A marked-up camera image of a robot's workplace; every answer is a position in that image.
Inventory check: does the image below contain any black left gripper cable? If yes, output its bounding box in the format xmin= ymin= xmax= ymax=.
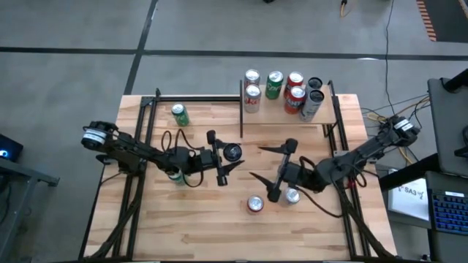
xmin=160 ymin=127 xmax=205 ymax=189

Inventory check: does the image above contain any grey computer desk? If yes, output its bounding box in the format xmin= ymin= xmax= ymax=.
xmin=378 ymin=69 xmax=468 ymax=263

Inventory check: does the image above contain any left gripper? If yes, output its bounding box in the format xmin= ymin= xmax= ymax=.
xmin=199 ymin=130 xmax=245 ymax=187

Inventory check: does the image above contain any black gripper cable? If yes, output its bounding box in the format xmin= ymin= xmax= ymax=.
xmin=160 ymin=127 xmax=205 ymax=189
xmin=298 ymin=156 xmax=368 ymax=219

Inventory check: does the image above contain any black device with blue light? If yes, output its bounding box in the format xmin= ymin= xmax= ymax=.
xmin=0 ymin=133 xmax=24 ymax=162

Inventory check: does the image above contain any red Fanta strawberry can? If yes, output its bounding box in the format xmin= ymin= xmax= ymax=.
xmin=246 ymin=194 xmax=265 ymax=215
xmin=284 ymin=71 xmax=305 ymax=91
xmin=284 ymin=85 xmax=307 ymax=115

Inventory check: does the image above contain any black mat with orange stripes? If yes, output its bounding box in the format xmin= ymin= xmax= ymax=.
xmin=416 ymin=0 xmax=468 ymax=43

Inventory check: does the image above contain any wooden shelf with black frame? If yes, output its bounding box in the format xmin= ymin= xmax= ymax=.
xmin=239 ymin=79 xmax=339 ymax=139

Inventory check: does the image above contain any grey metal table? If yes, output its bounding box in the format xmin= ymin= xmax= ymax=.
xmin=0 ymin=156 xmax=61 ymax=253

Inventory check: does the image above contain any black computer keyboard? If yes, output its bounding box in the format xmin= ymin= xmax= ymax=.
xmin=431 ymin=190 xmax=468 ymax=235

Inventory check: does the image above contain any cable bundle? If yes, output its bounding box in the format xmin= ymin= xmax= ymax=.
xmin=361 ymin=94 xmax=433 ymax=166

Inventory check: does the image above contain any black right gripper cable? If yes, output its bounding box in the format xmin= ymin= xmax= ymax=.
xmin=298 ymin=156 xmax=368 ymax=219

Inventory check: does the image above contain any silver Diet Coke can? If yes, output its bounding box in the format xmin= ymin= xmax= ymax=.
xmin=244 ymin=84 xmax=263 ymax=114
xmin=282 ymin=186 xmax=301 ymax=206
xmin=244 ymin=69 xmax=261 ymax=88

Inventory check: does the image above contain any black metal table frame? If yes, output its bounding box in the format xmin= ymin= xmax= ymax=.
xmin=78 ymin=87 xmax=398 ymax=263

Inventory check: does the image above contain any white Celsius can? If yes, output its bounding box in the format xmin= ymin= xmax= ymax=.
xmin=298 ymin=89 xmax=325 ymax=123
xmin=223 ymin=142 xmax=243 ymax=163
xmin=305 ymin=76 xmax=324 ymax=94

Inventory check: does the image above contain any thin black floor cable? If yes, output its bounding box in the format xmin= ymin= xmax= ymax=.
xmin=382 ymin=0 xmax=395 ymax=114

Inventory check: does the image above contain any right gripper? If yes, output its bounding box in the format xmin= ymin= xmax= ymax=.
xmin=249 ymin=137 xmax=306 ymax=204

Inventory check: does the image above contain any white SA3 label sheet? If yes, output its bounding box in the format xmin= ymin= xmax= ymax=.
xmin=388 ymin=178 xmax=429 ymax=221

